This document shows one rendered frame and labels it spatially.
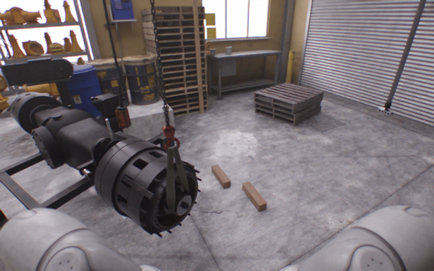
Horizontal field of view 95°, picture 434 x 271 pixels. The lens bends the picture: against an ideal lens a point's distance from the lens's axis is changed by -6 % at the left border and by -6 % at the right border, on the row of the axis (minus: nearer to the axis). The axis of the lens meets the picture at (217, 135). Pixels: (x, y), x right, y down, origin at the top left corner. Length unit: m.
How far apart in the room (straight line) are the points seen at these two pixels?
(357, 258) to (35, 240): 0.56
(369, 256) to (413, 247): 0.12
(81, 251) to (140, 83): 4.04
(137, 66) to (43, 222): 3.89
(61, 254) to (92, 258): 0.05
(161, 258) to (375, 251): 2.00
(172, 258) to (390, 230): 1.94
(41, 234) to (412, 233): 0.69
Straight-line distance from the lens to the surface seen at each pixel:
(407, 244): 0.53
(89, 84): 3.92
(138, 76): 4.33
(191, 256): 2.23
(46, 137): 2.43
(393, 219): 0.56
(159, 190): 1.33
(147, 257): 2.31
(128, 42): 5.68
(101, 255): 0.45
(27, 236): 0.56
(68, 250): 0.44
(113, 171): 1.53
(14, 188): 2.64
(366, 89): 6.24
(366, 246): 0.44
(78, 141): 2.09
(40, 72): 3.63
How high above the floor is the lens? 1.89
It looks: 28 degrees down
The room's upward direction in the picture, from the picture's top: 1 degrees counter-clockwise
